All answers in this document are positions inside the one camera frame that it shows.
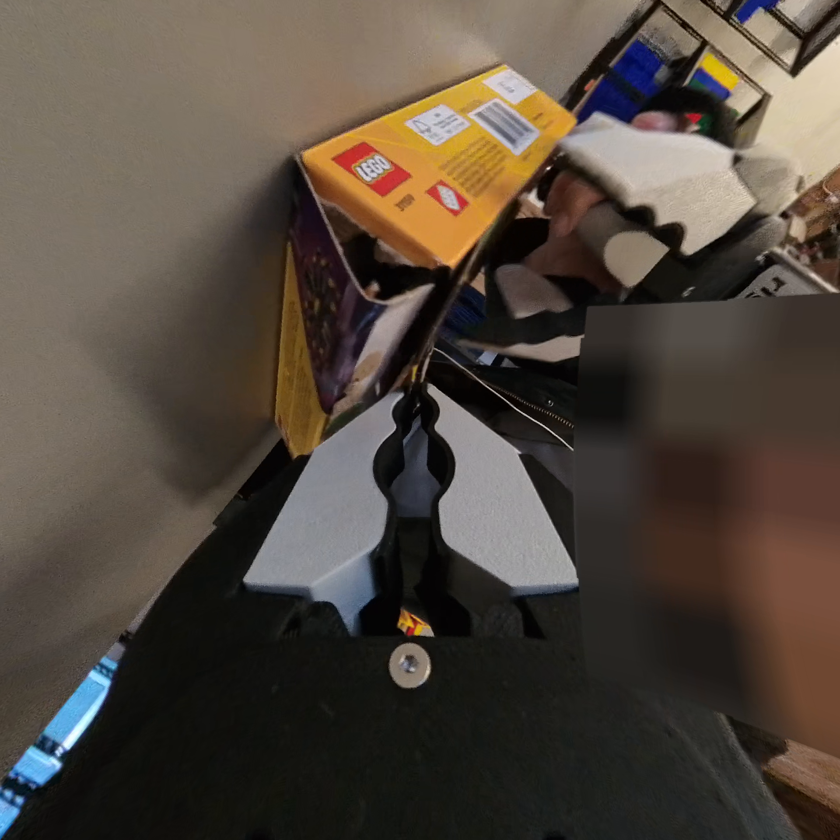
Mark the yellow spider-print toy box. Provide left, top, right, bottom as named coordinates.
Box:
left=274, top=63, right=578, bottom=458

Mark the person's right hand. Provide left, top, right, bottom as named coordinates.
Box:
left=524, top=172, right=624, bottom=293

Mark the person's dark jacket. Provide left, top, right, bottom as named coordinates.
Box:
left=427, top=357, right=578, bottom=493

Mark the black rack with blue bins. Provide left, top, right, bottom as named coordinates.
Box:
left=702, top=0, right=840, bottom=76

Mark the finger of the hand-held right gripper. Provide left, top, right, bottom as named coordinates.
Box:
left=560, top=112, right=757, bottom=258
left=458, top=315, right=585, bottom=363

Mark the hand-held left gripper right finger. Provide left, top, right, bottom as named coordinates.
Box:
left=416, top=384, right=580, bottom=636

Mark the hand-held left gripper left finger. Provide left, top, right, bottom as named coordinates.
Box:
left=243, top=387, right=416, bottom=636

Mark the black rack with coloured bins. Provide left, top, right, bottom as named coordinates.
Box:
left=564, top=0, right=775, bottom=148

